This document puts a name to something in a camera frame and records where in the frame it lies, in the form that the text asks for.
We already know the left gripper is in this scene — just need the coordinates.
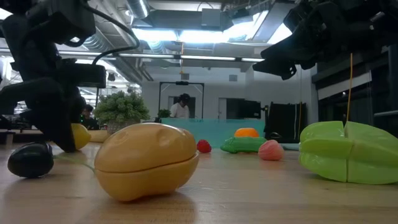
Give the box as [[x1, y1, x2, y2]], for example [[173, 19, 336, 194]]
[[0, 12, 86, 153]]

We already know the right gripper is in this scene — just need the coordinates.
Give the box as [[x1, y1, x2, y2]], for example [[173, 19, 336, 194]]
[[252, 0, 374, 81]]

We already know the yellow toy lemon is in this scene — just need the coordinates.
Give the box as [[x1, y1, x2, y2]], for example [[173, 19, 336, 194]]
[[70, 123, 92, 151]]

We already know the smooth orange toy fruit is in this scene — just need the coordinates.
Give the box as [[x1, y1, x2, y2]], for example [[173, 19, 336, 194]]
[[233, 127, 260, 139]]

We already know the pink toy peach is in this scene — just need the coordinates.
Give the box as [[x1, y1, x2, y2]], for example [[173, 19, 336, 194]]
[[257, 139, 285, 162]]

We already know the green cucumber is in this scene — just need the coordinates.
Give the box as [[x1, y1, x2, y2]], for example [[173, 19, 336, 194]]
[[220, 136, 267, 154]]

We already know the light green toy starfruit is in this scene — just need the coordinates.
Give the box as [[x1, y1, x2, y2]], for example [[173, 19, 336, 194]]
[[298, 120, 398, 185]]

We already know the teal translucent tupperware container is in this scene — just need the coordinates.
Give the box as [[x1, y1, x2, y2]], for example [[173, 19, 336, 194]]
[[160, 117, 266, 149]]

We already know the person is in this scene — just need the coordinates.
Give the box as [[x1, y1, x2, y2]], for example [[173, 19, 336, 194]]
[[80, 104, 101, 131], [169, 92, 191, 119]]

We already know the green faux plant in pot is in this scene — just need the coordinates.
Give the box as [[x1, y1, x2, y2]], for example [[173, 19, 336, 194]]
[[93, 90, 151, 135]]

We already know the black panel stand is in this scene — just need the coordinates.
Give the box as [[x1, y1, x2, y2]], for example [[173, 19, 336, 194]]
[[267, 101, 307, 144]]

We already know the black toy cherry with stem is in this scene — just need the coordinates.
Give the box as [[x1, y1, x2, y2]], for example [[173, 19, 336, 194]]
[[7, 142, 96, 179]]

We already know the black monitor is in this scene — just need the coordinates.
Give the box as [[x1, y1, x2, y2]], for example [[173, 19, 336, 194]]
[[226, 98, 262, 120]]

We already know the yellow pole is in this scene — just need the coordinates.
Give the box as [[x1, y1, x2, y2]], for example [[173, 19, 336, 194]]
[[346, 52, 354, 122]]

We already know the long ceiling light bar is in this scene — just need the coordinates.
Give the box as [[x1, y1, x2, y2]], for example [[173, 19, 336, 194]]
[[58, 51, 265, 63]]

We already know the light blue cloth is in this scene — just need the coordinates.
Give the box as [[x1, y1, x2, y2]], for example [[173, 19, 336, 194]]
[[279, 142, 301, 152]]

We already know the tan toy potato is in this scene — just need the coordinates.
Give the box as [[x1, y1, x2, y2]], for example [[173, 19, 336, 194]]
[[94, 122, 200, 202]]

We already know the small red strawberry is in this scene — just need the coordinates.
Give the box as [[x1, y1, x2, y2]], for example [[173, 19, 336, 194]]
[[197, 139, 213, 154]]

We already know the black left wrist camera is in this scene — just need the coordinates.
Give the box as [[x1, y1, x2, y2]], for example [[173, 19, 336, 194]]
[[57, 58, 107, 89]]

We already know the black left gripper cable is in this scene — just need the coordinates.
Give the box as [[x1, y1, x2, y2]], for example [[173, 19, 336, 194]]
[[79, 1, 141, 66]]

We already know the black metal rig frame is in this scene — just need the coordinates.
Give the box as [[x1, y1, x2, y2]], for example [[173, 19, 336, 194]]
[[158, 80, 205, 119]]

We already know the silver ventilation duct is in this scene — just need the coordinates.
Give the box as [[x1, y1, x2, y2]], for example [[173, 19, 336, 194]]
[[83, 0, 153, 83]]

